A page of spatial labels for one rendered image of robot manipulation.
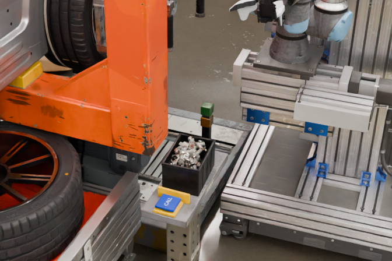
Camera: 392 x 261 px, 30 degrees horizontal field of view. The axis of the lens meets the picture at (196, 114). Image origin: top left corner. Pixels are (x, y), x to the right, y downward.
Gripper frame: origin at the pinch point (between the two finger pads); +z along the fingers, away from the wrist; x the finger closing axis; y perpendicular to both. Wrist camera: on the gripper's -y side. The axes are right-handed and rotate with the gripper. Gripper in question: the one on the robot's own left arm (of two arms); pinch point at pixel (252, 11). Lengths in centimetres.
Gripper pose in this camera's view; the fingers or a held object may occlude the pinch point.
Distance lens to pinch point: 204.7
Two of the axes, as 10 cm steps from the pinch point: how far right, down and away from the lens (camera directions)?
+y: 1.0, 8.8, 4.7
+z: -5.4, 4.5, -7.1
